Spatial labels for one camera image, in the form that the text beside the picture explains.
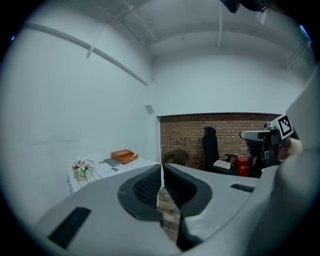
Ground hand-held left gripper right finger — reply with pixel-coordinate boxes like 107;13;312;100
163;163;261;252

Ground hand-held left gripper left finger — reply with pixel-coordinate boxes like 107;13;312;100
34;163;181;256

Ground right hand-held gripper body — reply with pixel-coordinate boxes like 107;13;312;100
258;114;294;166

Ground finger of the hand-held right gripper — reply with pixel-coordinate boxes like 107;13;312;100
239;130;263;142

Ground orange box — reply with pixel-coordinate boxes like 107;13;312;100
117;152;139;165

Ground white box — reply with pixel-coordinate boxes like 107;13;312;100
213;159;231;170

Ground red crate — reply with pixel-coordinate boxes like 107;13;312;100
233;156;252;177

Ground black office chair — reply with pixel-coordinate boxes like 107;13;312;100
201;126;238;176

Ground white grid tablecloth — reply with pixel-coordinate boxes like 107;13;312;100
66;157;162;195

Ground pink flowers in pot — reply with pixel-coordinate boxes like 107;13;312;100
70;157;96;181

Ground round wicker chair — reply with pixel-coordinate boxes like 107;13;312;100
163;149;190;168

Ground grey flat book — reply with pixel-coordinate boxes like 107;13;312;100
104;158;122;168

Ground orange cabinet case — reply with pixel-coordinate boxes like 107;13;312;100
111;149;133;162

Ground white ceiling conduit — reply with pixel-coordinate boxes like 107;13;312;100
217;2;224;49
86;4;133;60
281;42;309;70

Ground grey wall pipe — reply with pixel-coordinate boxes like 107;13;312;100
23;22;149;87

